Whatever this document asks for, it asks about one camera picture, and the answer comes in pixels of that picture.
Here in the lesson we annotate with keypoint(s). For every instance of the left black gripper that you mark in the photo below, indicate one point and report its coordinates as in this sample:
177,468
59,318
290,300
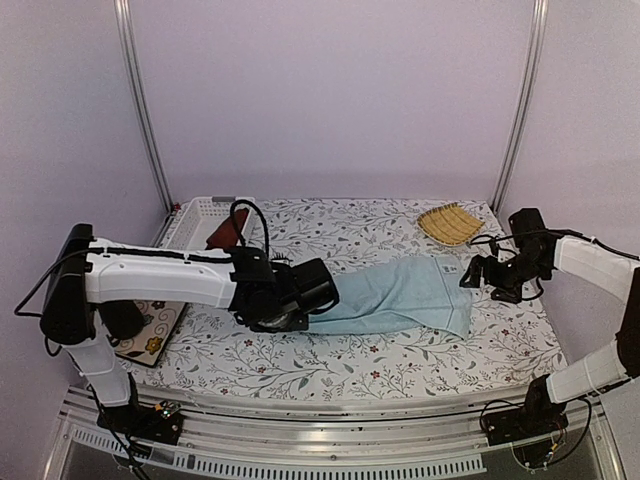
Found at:
300,324

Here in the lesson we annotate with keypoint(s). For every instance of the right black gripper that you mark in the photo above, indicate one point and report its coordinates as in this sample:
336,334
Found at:
477,267

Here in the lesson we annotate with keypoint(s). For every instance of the light blue towel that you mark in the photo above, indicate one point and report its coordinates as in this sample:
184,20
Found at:
406,293

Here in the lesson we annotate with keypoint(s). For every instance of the dark red towel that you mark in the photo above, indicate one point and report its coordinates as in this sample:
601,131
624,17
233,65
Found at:
227,233

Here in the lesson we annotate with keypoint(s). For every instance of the white perforated plastic basket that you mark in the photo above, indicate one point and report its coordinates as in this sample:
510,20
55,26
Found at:
193,222

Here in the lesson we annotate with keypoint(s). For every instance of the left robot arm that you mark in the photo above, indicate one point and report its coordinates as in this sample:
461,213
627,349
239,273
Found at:
93,286

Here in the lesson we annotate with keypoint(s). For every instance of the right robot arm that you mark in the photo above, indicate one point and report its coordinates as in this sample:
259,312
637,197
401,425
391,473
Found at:
594,302

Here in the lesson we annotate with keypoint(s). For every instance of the woven bamboo tray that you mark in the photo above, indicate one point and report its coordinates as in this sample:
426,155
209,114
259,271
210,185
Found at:
449,225

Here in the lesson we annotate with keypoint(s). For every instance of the floral patterned table mat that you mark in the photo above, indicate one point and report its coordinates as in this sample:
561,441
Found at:
508,345

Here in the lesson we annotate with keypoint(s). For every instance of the floral square ceramic plate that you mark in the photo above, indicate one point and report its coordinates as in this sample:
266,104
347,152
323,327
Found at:
161,318

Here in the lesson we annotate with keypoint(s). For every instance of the black cylindrical cup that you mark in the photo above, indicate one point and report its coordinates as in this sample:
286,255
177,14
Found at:
122,318

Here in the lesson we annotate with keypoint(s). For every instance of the right aluminium frame post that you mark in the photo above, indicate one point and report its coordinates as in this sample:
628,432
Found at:
528,77

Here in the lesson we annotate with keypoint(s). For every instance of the aluminium frame post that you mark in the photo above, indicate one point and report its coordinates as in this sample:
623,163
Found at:
132,67
528,77

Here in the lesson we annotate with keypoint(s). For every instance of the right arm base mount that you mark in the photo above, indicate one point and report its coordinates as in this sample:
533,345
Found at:
505,422

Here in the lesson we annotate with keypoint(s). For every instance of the front aluminium rail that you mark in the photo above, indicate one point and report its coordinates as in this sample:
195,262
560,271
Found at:
424,438

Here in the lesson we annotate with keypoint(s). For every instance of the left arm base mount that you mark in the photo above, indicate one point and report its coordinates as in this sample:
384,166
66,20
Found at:
162,423

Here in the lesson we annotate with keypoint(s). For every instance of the left aluminium frame post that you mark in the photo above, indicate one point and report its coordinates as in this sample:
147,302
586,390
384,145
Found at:
132,67

